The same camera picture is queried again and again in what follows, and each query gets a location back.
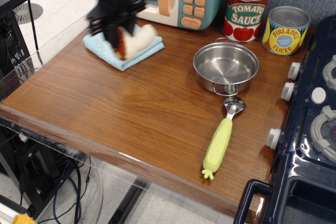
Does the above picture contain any small steel pot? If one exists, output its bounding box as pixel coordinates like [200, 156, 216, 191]
[193, 37, 259, 97]

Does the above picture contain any dark blue toy stove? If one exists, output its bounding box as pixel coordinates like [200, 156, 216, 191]
[234, 16, 335, 223]

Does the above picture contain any black desk at left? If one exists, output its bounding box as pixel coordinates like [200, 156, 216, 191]
[1, 0, 29, 78]

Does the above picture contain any light blue folded cloth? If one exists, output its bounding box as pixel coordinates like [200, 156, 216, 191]
[83, 24, 164, 71]

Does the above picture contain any tomato sauce can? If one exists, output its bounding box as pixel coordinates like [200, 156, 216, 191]
[223, 0, 268, 42]

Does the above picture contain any blue cable under table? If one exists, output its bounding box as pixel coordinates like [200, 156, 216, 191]
[52, 158, 82, 224]

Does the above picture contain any spoon with green handle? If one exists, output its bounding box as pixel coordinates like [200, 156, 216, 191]
[201, 97, 246, 180]

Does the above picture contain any yellow sponge at corner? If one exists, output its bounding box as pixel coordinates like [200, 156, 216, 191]
[12, 214, 36, 224]

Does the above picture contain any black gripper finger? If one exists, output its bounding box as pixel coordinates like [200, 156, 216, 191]
[103, 26, 121, 48]
[120, 15, 136, 36]

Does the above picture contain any plush brown white mushroom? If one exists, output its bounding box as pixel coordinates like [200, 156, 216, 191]
[113, 24, 157, 61]

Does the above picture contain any pineapple slices can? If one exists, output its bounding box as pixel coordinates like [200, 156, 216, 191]
[262, 6, 311, 56]

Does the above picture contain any black cable under table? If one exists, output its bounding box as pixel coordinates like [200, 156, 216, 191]
[36, 155, 92, 224]

